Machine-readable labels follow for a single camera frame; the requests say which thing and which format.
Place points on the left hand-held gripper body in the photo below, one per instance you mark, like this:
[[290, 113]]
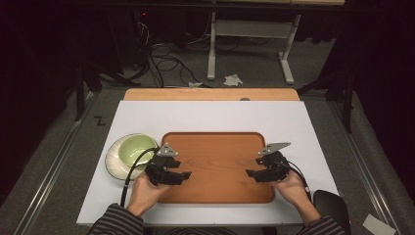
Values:
[[160, 171]]

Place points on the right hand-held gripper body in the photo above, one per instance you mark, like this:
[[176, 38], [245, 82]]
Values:
[[275, 168]]

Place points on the person's left hand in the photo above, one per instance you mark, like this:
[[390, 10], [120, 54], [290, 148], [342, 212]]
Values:
[[145, 194]]

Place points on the person's right hand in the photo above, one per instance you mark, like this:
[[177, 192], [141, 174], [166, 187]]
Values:
[[292, 191]]

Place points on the green bowl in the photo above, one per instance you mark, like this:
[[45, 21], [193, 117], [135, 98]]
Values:
[[137, 147]]

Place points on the wooden tray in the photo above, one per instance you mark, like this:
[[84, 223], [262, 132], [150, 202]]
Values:
[[217, 163]]

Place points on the white ribbed plate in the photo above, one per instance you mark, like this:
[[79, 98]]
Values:
[[112, 160]]

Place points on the white table board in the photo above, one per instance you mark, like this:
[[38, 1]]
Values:
[[212, 117]]

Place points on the small grey table knob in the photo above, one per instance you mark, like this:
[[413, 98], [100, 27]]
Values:
[[245, 99]]

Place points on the black chair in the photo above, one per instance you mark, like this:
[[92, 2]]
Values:
[[330, 206]]

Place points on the wooden table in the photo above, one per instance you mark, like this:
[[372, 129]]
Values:
[[195, 94]]

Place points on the small crumpled white paper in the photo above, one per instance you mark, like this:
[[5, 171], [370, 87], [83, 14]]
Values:
[[195, 84]]

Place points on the large crumpled white paper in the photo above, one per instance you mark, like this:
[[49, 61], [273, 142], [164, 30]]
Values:
[[233, 80]]

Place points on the black stand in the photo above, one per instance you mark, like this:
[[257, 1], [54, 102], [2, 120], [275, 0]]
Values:
[[80, 91], [349, 94]]

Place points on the flat white paper sheet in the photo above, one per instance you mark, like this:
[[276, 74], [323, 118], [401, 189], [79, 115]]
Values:
[[378, 225]]

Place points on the metal floor rail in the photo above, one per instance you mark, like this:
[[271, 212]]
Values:
[[365, 169], [49, 182]]

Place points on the white metal table frame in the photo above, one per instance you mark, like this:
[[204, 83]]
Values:
[[249, 28]]

